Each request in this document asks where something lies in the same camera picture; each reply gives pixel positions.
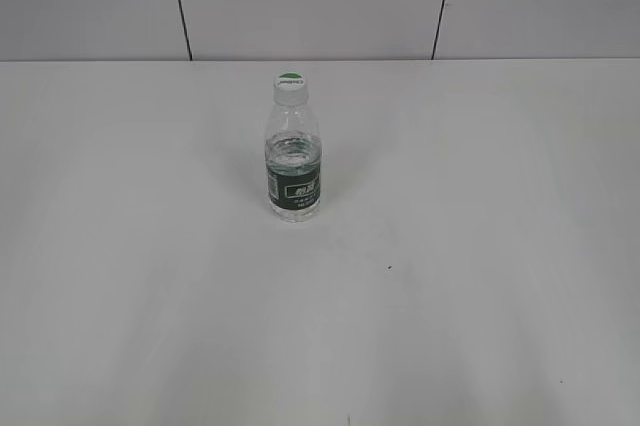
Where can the clear water bottle green label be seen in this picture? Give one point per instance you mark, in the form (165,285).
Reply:
(293,159)

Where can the white green bottle cap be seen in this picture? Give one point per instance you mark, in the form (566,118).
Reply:
(290,89)

